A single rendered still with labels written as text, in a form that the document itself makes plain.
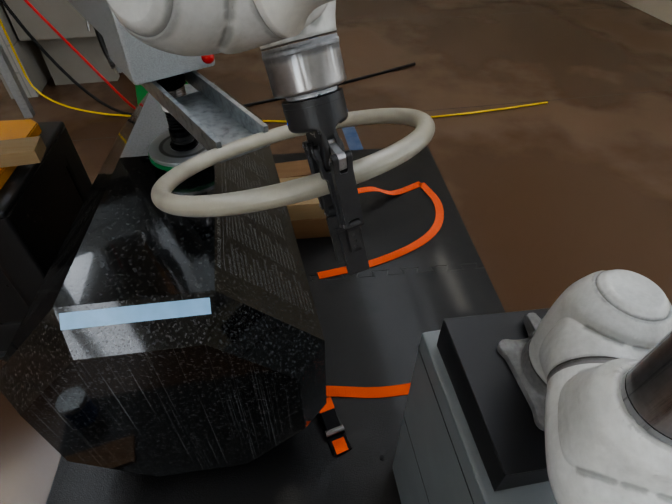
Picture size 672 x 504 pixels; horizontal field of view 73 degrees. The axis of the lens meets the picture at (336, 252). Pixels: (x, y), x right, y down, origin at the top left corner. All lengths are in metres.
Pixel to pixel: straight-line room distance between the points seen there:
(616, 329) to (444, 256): 1.69
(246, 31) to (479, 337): 0.76
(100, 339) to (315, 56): 0.83
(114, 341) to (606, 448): 0.95
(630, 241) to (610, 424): 2.29
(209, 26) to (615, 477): 0.62
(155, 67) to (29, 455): 1.44
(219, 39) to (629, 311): 0.64
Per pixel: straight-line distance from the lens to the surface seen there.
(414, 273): 2.28
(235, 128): 1.12
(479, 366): 0.94
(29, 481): 2.04
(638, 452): 0.65
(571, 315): 0.80
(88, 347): 1.17
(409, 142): 0.66
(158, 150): 1.49
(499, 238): 2.60
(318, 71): 0.53
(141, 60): 1.27
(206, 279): 1.11
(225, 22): 0.38
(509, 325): 1.02
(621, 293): 0.78
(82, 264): 1.26
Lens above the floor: 1.66
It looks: 44 degrees down
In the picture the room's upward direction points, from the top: straight up
